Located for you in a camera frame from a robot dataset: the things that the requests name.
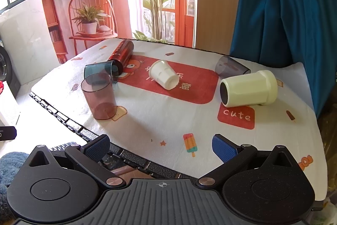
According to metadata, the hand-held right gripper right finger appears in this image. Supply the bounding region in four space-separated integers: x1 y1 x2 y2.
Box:
197 133 304 189

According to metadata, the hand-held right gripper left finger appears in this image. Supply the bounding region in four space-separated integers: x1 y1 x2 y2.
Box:
28 134 127 190

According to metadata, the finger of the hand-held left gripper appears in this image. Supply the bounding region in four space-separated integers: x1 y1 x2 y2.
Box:
0 126 17 141

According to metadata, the brown transparent cup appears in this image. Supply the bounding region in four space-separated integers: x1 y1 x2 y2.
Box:
81 73 117 120

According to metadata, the cream large cup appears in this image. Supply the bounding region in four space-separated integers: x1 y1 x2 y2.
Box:
220 70 278 107

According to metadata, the blue transparent cup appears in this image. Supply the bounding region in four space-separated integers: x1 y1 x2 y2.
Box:
84 60 119 85

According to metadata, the grey transparent cup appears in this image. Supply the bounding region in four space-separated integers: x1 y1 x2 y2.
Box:
215 55 251 77

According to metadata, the white ribbed small cup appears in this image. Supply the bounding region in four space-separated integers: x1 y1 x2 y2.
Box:
149 60 180 90

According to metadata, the blue fluffy cloth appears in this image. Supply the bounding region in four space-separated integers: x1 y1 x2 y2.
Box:
0 151 30 198

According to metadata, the black table edge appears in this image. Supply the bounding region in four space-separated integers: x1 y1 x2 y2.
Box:
29 92 198 181

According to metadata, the printed white tablecloth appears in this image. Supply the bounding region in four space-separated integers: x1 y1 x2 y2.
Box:
31 38 328 202

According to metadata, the black wheel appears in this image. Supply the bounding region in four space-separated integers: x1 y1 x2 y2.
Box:
0 46 13 81

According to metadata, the red metallic tumbler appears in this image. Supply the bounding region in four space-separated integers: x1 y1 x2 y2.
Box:
108 39 134 75

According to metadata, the blue curtain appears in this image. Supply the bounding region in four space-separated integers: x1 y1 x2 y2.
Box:
229 0 337 118

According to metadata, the wooden panel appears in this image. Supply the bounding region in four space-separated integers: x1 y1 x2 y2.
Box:
194 0 244 56

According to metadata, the wall poster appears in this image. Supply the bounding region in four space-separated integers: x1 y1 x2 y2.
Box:
37 0 198 65

